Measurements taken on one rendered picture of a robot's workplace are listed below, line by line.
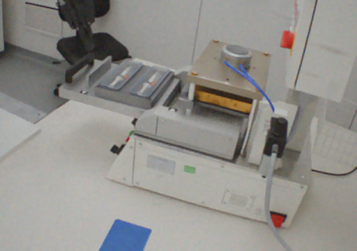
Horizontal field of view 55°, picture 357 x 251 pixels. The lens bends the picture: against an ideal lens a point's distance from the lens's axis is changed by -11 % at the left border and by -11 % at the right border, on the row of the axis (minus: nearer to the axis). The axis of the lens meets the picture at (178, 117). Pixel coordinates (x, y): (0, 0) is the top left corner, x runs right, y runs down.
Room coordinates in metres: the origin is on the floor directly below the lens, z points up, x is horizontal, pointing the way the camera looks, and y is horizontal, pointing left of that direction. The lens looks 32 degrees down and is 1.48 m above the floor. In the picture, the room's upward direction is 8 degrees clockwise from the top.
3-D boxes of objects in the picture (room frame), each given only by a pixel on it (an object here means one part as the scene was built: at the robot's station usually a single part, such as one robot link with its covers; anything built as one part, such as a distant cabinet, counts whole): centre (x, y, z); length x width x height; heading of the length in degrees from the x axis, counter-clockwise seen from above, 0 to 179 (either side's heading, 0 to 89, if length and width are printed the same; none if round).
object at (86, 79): (0.96, 0.18, 0.97); 0.30 x 0.22 x 0.08; 78
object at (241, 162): (0.88, -0.15, 0.93); 0.46 x 0.35 x 0.01; 78
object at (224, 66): (0.87, -0.15, 1.08); 0.31 x 0.24 x 0.13; 168
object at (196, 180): (0.88, -0.11, 0.84); 0.53 x 0.37 x 0.17; 78
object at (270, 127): (0.65, -0.20, 1.05); 0.15 x 0.05 x 0.15; 168
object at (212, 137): (0.77, -0.02, 0.96); 0.26 x 0.05 x 0.07; 78
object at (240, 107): (0.88, -0.12, 1.07); 0.22 x 0.17 x 0.10; 168
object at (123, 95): (0.95, 0.13, 0.98); 0.20 x 0.17 x 0.03; 168
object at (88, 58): (0.98, 0.31, 0.99); 0.15 x 0.02 x 0.04; 168
